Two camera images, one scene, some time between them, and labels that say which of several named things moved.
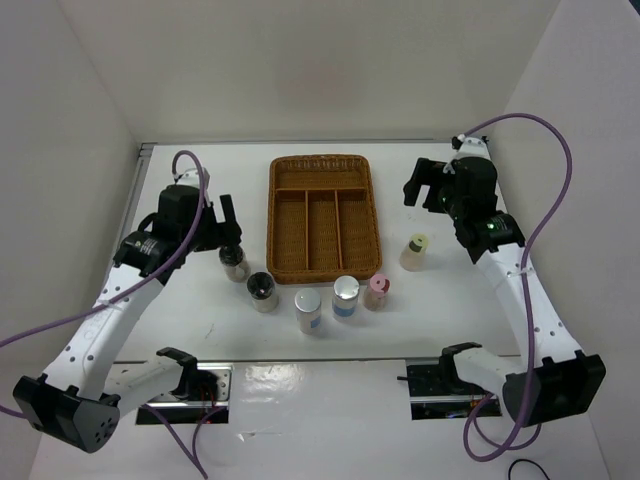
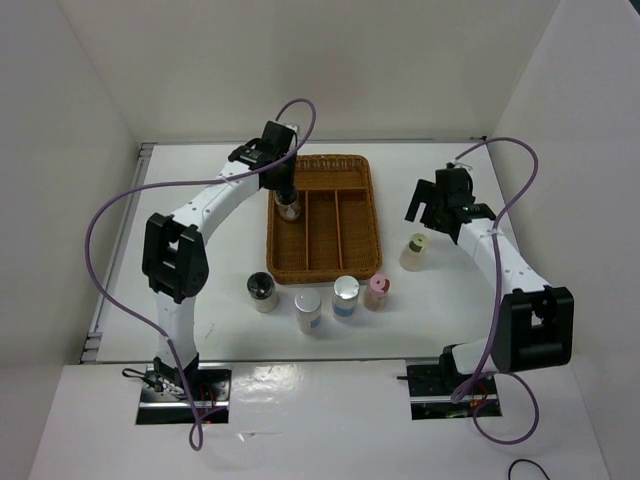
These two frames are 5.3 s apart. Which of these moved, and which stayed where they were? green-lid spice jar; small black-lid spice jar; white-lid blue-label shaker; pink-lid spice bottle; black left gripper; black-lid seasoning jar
Moved: small black-lid spice jar; black left gripper
Stayed: pink-lid spice bottle; green-lid spice jar; white-lid blue-label shaker; black-lid seasoning jar
